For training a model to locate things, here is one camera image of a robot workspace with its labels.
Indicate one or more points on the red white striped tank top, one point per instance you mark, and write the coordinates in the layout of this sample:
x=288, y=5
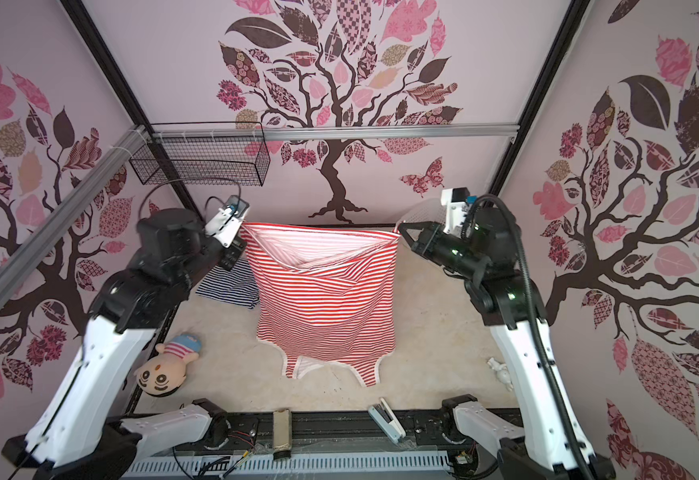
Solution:
x=326, y=296

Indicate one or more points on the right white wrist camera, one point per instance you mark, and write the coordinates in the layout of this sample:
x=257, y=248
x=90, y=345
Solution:
x=457, y=203

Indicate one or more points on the silver aluminium bar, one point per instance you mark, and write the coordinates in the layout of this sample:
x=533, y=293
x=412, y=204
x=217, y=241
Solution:
x=32, y=252
x=334, y=132

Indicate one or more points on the navy white striped tank top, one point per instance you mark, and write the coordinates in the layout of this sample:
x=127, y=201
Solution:
x=236, y=287

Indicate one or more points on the silver rear aluminium bar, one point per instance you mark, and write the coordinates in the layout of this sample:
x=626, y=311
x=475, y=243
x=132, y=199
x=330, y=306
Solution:
x=334, y=132

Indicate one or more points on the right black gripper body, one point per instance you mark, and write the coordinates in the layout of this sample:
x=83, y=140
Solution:
x=446, y=250

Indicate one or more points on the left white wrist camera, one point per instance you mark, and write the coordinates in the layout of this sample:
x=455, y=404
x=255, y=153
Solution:
x=226, y=224

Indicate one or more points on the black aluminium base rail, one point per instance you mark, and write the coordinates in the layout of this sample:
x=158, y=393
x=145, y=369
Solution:
x=426, y=427

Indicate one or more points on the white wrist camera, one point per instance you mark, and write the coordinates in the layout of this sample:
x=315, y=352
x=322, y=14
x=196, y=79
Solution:
x=457, y=203
x=226, y=224

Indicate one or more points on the grey rectangular block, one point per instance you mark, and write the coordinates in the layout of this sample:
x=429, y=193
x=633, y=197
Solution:
x=282, y=435

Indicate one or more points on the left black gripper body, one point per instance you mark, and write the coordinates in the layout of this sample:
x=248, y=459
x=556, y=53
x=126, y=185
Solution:
x=231, y=256

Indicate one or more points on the silver left aluminium bar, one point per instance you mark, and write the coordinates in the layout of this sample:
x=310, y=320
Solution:
x=32, y=252

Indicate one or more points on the white plastic laundry basket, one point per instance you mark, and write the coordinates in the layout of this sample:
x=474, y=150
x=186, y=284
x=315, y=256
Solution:
x=427, y=210

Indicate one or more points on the white slotted cable duct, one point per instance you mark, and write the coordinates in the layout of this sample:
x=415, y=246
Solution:
x=299, y=466

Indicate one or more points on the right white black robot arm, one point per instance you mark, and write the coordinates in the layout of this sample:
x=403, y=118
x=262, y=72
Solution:
x=479, y=243

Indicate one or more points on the small white figurine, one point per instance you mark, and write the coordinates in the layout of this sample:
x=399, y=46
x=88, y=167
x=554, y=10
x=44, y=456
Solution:
x=501, y=372

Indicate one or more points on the black wire mesh basket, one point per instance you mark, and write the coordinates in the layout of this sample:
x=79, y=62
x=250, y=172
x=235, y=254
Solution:
x=211, y=153

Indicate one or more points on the white stapler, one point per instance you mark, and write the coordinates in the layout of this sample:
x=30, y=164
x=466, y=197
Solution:
x=385, y=418

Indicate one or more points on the plush doll striped hat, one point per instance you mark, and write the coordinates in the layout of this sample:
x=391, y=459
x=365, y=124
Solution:
x=164, y=374

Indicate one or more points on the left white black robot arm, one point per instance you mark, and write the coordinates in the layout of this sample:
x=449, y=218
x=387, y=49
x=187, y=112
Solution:
x=76, y=437

